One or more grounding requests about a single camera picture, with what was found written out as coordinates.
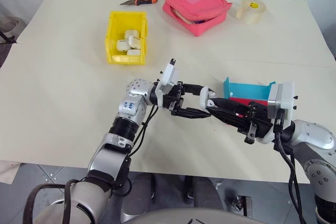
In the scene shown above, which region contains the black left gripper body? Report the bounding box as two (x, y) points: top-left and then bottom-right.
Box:
(163, 82), (185, 116)

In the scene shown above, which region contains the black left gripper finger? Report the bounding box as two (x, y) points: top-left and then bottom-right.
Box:
(183, 83), (204, 96)
(176, 107), (212, 119)

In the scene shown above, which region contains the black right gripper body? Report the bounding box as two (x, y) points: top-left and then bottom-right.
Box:
(237, 101), (275, 145)

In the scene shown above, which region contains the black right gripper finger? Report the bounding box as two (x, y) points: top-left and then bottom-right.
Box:
(207, 106), (248, 129)
(207, 98), (250, 113)

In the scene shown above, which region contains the white earbud charging case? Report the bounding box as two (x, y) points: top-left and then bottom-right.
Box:
(199, 86), (217, 110)

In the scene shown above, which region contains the yellow plastic bin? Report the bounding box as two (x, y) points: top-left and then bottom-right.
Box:
(105, 10), (149, 66)

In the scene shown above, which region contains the blue plastic tray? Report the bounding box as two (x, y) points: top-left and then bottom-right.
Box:
(223, 77), (278, 102)

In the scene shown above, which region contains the pink fabric zip pouch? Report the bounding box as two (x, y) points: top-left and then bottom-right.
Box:
(162, 0), (233, 37)

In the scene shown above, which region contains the clear tape roll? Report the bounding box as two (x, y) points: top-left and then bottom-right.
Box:
(235, 0), (267, 26)

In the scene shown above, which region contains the beige robot torso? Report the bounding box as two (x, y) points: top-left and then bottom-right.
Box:
(120, 206), (248, 224)

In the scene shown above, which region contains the cream table cover sheet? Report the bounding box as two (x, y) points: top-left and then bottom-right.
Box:
(0, 0), (336, 184)

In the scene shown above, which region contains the grey round background stool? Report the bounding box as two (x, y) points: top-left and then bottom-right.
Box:
(0, 16), (27, 44)

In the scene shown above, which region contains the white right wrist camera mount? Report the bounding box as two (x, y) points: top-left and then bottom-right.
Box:
(256, 81), (299, 145)

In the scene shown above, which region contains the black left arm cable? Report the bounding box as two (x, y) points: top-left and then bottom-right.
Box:
(23, 104), (159, 224)

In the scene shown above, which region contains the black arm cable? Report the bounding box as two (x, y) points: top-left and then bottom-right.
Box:
(272, 109), (307, 224)
(23, 104), (159, 224)

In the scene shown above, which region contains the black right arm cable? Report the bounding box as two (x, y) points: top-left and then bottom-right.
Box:
(272, 109), (307, 224)

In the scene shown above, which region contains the rusty metal table bracket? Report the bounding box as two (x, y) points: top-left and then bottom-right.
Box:
(232, 195), (252, 217)

